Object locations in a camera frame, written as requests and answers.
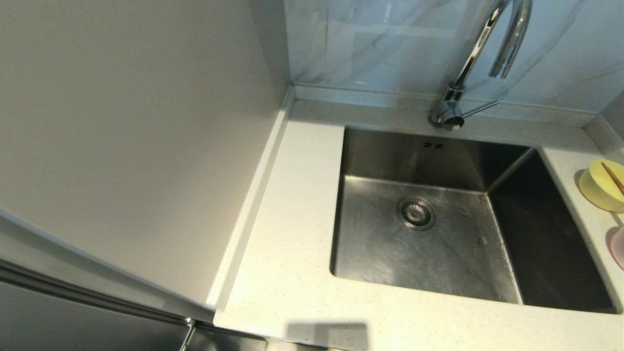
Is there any chrome gooseneck faucet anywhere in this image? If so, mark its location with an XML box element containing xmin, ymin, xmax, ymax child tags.
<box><xmin>428</xmin><ymin>0</ymin><xmax>533</xmax><ymax>131</ymax></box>

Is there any yellow plastic bowl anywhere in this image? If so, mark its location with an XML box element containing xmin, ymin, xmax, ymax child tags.
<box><xmin>578</xmin><ymin>159</ymin><xmax>624</xmax><ymax>213</ymax></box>

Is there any pink plastic bowl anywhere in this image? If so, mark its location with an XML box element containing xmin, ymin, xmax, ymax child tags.
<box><xmin>609</xmin><ymin>227</ymin><xmax>624</xmax><ymax>270</ymax></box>

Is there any stainless steel sink basin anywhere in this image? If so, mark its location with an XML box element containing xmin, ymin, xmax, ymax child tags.
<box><xmin>330</xmin><ymin>124</ymin><xmax>623</xmax><ymax>315</ymax></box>

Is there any round metal drain strainer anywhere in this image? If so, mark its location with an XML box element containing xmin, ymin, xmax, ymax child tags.
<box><xmin>396</xmin><ymin>196</ymin><xmax>437</xmax><ymax>231</ymax></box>

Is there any grey base cabinet front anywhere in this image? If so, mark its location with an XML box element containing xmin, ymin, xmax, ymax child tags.
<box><xmin>188</xmin><ymin>324</ymin><xmax>269</xmax><ymax>351</ymax></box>

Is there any beige tall cabinet side panel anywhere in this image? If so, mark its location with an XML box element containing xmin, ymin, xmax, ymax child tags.
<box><xmin>0</xmin><ymin>0</ymin><xmax>293</xmax><ymax>312</ymax></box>

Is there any chrome door trim strip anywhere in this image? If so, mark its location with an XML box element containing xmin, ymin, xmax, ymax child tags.
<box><xmin>0</xmin><ymin>263</ymin><xmax>193</xmax><ymax>328</ymax></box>

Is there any grey tall cabinet door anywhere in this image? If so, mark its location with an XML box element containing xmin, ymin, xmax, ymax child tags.
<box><xmin>0</xmin><ymin>214</ymin><xmax>215</xmax><ymax>351</ymax></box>

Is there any chrome cabinet handle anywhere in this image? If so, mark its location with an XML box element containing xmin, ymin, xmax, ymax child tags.
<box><xmin>179</xmin><ymin>319</ymin><xmax>195</xmax><ymax>351</ymax></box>

